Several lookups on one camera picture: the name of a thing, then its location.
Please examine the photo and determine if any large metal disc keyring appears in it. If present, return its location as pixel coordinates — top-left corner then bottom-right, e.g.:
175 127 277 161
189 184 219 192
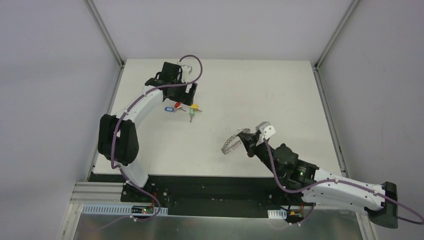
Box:
221 128 251 155

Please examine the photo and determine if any yellow tagged key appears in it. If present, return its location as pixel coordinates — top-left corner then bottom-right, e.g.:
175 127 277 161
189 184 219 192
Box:
190 104 202 112

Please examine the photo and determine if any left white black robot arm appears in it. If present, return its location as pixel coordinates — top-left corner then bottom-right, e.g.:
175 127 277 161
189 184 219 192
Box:
97 62 197 203

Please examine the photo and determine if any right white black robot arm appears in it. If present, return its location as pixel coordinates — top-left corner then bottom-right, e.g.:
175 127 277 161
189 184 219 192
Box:
237 132 398 229

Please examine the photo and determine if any red tagged key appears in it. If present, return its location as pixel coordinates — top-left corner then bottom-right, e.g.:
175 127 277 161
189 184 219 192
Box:
173 102 186 112

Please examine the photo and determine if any green tagged key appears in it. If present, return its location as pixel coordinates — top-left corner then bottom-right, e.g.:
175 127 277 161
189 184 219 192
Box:
189 108 196 123

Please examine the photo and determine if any blue tagged key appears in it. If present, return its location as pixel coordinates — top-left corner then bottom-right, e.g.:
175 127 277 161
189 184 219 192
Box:
164 106 175 112

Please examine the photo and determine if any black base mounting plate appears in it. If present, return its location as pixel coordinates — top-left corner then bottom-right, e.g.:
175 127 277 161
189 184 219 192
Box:
88 173 303 218

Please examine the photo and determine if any right controller circuit board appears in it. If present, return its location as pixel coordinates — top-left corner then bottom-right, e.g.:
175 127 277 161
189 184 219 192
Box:
285 211 304 224

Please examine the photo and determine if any controller circuit board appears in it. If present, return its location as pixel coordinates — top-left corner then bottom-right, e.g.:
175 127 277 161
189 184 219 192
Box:
131 205 155 215
285 211 304 224

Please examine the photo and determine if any left controller circuit board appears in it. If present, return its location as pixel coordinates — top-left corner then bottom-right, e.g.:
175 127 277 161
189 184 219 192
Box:
131 205 155 215

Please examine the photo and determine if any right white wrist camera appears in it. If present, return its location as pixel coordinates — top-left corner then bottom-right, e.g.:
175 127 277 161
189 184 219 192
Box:
255 121 276 145

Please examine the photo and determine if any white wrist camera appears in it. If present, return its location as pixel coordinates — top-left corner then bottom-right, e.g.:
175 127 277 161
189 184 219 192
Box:
255 121 276 145
179 63 193 83

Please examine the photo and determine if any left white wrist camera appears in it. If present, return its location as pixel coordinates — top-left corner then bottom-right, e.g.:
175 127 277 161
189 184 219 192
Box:
179 63 193 83

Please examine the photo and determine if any right white slotted cable duct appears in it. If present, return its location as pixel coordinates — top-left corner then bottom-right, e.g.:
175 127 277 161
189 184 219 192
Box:
267 209 287 220

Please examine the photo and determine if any left aluminium frame post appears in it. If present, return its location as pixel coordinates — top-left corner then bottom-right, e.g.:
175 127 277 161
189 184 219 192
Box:
84 0 125 69

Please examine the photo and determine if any aluminium frame post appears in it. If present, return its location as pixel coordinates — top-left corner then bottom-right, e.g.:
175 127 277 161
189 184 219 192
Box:
84 0 125 69
314 0 362 71

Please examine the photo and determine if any right aluminium frame post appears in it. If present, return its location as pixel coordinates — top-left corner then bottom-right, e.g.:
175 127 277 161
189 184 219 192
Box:
314 0 362 71

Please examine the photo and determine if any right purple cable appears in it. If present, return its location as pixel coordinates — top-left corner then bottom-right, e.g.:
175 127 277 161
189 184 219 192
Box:
263 137 424 226

